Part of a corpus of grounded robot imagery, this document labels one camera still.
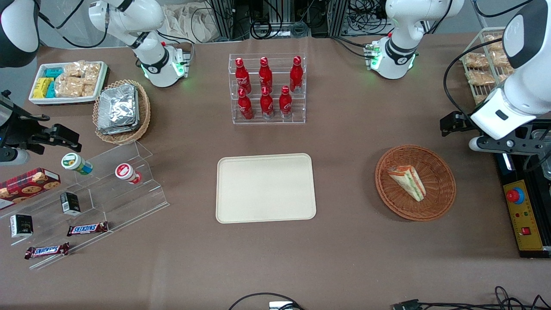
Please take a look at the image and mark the black cable with connector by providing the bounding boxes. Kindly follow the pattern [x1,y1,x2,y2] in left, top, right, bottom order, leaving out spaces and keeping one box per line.
[393,286,551,310]

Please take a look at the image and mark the stack of silver foil packs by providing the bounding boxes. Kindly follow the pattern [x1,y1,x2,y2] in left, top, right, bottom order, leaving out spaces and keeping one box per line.
[97,84,141,135]

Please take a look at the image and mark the yellow snack packet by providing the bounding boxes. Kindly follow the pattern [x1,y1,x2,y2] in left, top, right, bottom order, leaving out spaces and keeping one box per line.
[32,77,55,99]

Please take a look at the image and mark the yellow control panel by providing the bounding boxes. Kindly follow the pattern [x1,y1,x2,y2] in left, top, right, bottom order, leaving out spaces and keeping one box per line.
[503,180,545,251]

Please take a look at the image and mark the green lid yogurt cup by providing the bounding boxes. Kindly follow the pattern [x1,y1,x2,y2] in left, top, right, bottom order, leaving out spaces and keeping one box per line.
[61,152,93,176]

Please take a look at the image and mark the beige plastic tray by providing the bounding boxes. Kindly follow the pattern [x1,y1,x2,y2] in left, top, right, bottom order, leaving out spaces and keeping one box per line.
[216,153,317,224]

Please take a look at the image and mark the triangle sandwich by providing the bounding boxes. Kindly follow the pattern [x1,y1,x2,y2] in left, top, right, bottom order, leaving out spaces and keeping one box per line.
[387,165,427,202]

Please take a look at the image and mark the black left camera mount plate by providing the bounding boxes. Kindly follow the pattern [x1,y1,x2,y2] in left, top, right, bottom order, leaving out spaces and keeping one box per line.
[477,124,551,156]

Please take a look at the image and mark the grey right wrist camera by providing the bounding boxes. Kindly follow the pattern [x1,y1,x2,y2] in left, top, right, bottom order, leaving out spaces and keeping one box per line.
[0,148,31,167]

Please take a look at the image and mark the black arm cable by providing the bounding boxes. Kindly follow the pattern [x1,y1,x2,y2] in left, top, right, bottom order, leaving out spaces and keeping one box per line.
[443,0,539,126]
[38,0,109,49]

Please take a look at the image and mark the round brown wicker basket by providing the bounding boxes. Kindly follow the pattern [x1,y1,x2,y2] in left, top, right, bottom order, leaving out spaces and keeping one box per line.
[375,145,457,222]

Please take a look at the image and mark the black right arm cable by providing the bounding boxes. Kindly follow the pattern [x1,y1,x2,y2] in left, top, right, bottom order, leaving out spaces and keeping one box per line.
[38,0,109,49]

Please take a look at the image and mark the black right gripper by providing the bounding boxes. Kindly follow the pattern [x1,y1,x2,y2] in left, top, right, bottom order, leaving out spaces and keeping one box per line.
[0,110,82,155]

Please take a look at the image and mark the beige cloth bag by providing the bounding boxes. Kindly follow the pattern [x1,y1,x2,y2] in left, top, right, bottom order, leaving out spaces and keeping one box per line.
[162,3,217,44]

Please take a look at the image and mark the red tartan cookie box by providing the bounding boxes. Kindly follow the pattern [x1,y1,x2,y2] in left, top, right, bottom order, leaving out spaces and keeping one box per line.
[0,167,61,211]

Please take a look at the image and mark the black and white carton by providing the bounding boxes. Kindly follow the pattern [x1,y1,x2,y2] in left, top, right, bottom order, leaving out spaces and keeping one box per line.
[9,214,34,239]

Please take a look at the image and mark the black appliance box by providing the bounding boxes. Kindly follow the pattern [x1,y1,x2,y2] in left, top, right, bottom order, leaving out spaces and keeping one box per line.
[493,121,551,259]

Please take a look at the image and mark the white wire rack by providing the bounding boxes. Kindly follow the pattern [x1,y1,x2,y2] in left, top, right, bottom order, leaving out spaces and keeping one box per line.
[462,27,517,106]

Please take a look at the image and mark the snickers chocolate bar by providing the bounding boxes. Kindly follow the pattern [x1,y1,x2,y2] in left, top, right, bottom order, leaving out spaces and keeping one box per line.
[24,242,70,260]
[66,221,109,237]

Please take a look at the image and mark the looped black table cable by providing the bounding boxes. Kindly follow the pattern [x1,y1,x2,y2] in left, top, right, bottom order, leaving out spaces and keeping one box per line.
[228,292,304,310]

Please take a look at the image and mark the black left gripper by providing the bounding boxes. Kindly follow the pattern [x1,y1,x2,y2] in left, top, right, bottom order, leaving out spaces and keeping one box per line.
[440,111,478,138]

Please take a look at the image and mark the white rectangular snack tray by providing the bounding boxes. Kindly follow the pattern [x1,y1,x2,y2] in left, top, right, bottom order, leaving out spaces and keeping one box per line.
[28,61,108,105]

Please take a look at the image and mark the small black carton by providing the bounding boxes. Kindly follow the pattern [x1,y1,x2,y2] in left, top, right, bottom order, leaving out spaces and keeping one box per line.
[59,192,82,216]

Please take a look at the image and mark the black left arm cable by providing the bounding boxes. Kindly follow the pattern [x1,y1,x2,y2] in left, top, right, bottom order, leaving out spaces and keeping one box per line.
[443,0,539,126]

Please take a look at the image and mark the oval tan wicker basket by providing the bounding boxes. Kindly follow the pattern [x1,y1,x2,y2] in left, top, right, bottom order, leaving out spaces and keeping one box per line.
[93,79,151,145]

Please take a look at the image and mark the clear acrylic bottle rack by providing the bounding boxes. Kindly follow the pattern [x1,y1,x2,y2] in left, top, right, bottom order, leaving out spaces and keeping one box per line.
[229,53,306,125]

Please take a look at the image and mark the red cola bottle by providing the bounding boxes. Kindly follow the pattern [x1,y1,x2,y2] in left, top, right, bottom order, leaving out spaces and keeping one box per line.
[259,57,273,93]
[238,88,254,121]
[235,58,252,94]
[279,86,293,119]
[289,56,303,93]
[260,87,275,120]

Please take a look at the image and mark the clear acrylic stepped display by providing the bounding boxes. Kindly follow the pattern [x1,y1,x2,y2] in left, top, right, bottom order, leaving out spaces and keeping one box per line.
[0,140,170,271]

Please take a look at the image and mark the red lid yogurt cup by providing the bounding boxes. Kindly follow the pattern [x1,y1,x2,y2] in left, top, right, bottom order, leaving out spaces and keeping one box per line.
[115,163,142,185]

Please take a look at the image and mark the clear metal pan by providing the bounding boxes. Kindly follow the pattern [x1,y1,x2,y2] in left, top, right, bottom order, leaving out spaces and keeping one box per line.
[531,128,551,180]

